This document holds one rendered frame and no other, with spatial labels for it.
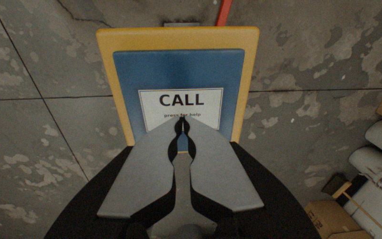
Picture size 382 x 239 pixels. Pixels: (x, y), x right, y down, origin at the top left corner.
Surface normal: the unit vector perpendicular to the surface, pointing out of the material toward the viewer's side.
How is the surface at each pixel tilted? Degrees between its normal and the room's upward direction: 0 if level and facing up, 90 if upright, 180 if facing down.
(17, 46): 0
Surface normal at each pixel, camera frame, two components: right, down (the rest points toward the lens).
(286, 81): 0.05, 0.51
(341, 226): 0.02, -0.85
